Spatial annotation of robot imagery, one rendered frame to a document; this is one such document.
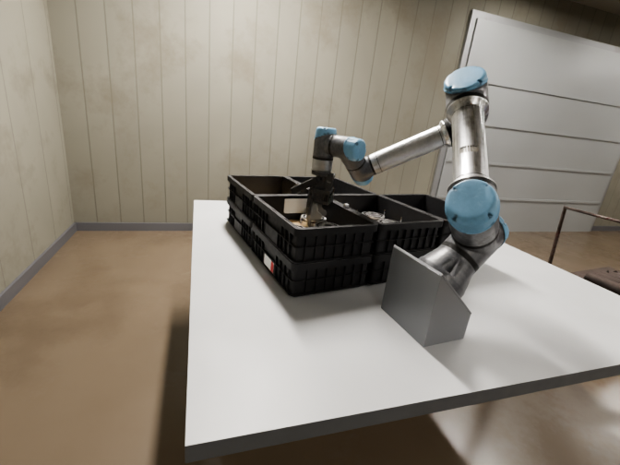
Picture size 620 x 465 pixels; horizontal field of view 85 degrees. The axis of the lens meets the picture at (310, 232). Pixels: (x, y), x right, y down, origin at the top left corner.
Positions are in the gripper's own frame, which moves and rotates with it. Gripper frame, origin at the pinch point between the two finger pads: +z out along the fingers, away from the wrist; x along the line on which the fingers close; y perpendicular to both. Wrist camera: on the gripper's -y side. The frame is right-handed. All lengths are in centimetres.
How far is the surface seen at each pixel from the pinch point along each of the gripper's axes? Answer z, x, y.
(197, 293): 15, -44, -19
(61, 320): 85, -6, -138
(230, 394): 15, -73, 10
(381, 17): -138, 262, -31
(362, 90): -70, 257, -38
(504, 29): -152, 345, 91
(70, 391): 85, -39, -87
